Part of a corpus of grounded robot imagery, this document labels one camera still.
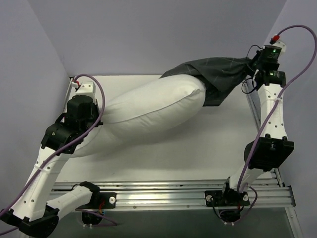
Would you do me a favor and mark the dark grey checked pillowcase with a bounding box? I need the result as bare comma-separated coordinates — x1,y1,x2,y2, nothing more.
162,57,252,107

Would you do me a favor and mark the white pillow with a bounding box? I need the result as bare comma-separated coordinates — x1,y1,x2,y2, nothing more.
72,74,206,158

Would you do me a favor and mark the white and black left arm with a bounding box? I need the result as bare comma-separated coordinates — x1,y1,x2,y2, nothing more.
0,95,102,238

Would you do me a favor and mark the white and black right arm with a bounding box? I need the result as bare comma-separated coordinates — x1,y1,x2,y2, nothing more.
220,41,294,205

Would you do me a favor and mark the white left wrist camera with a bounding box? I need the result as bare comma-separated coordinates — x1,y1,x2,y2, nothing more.
71,80,96,101

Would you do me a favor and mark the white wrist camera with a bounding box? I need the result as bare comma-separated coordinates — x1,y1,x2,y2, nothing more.
71,80,96,101
269,34,287,55

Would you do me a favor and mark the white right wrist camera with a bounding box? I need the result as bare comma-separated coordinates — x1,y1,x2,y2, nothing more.
269,34,287,55

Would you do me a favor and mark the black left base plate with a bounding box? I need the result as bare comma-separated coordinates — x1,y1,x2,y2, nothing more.
78,192,117,210

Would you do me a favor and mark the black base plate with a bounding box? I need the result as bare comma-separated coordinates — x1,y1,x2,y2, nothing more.
204,190,250,207
78,192,117,210

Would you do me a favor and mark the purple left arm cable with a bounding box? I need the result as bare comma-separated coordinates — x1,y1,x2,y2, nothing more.
0,73,118,234

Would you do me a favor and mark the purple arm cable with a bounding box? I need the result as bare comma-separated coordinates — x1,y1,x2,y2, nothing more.
0,73,118,234
217,24,317,223

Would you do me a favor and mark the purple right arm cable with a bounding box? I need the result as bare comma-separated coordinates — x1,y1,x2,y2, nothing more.
217,24,317,223

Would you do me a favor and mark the aluminium front frame rail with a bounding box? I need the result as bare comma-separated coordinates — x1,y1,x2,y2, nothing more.
49,180,297,212

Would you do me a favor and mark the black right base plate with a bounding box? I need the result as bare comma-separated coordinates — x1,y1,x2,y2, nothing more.
204,190,250,207

